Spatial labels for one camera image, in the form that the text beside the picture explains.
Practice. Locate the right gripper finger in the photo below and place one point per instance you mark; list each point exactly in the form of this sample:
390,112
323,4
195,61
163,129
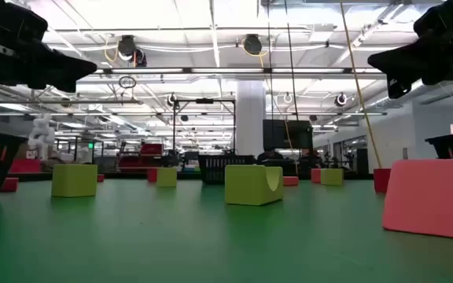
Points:
397,88
401,63

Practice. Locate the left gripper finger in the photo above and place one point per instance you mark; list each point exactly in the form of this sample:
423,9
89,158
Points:
69,85
65,65

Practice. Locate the green foam cube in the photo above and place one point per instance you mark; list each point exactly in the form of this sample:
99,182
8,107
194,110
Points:
332,177
74,181
166,177

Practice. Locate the red foam wedge block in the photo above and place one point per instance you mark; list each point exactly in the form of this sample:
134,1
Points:
431,200

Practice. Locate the green foam arch block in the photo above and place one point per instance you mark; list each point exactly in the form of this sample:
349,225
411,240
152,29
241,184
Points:
246,184

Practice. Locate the white robot figure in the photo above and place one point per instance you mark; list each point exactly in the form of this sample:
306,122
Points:
41,135

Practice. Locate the brown cardboard box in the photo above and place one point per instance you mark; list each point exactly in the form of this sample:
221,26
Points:
22,151

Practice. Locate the red background panel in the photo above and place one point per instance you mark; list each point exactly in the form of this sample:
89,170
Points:
26,166

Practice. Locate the red tool cart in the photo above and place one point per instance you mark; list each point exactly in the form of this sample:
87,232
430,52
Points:
152,149

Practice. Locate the person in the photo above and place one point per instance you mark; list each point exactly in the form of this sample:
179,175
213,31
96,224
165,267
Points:
269,156
311,157

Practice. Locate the black monitor screen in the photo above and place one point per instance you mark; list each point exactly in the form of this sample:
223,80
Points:
277,135

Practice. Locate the white building column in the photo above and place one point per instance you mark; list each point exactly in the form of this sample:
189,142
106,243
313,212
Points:
250,118

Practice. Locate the long ceiling light strip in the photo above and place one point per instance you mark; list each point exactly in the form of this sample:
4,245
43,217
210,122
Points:
226,70

